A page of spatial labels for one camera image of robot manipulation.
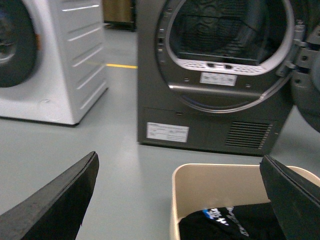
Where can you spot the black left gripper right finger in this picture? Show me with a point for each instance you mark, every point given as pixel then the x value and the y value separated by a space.
pixel 295 200

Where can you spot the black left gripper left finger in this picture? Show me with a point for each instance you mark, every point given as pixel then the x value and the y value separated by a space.
pixel 55 211

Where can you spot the beige plastic laundry hamper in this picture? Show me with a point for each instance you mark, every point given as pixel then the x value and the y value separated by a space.
pixel 203 186

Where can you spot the black printed t-shirt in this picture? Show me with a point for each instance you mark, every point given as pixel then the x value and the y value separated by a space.
pixel 240 222

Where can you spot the grey dryer door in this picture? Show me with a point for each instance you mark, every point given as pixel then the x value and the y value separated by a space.
pixel 302 64

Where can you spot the white washing machine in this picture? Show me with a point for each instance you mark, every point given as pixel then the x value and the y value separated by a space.
pixel 52 59

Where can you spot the grey front-load dryer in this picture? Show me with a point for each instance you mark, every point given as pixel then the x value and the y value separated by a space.
pixel 211 73

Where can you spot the wooden crate on pallet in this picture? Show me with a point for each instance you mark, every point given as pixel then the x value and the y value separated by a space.
pixel 120 14

